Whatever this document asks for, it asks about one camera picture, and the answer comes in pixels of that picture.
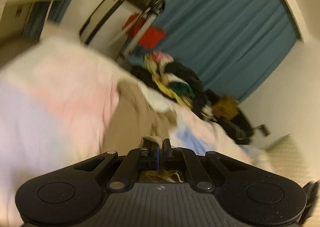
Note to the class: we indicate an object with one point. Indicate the black armchair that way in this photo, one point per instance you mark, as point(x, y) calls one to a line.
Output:
point(239, 128)

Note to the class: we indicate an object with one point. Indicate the pastel tie-dye duvet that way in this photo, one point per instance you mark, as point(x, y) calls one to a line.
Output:
point(58, 98)

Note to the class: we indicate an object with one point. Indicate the right teal curtain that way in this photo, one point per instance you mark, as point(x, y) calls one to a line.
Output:
point(232, 45)

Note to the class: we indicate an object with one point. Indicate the teal curtain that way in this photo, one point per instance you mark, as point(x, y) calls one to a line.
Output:
point(232, 45)
point(43, 11)

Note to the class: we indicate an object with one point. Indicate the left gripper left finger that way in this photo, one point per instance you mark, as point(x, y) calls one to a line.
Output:
point(130, 166)

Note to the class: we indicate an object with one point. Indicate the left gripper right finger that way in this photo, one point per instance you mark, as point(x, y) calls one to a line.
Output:
point(186, 161)

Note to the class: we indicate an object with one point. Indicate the red cloth bag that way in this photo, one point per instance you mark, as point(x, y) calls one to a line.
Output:
point(151, 37)

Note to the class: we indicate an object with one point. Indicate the brown paper bag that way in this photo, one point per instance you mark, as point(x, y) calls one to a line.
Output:
point(225, 108)

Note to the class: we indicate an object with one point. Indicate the pile of mixed clothes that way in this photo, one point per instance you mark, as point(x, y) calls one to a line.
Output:
point(176, 82)

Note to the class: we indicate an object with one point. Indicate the garment steamer stand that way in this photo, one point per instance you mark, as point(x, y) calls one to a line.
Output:
point(155, 8)

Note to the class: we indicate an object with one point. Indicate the left teal curtain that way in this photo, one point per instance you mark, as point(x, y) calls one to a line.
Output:
point(43, 11)

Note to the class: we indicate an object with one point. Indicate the white black chair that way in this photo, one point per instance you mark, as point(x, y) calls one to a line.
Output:
point(97, 19)

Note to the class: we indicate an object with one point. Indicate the tan t-shirt white print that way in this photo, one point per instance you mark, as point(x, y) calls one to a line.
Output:
point(135, 124)

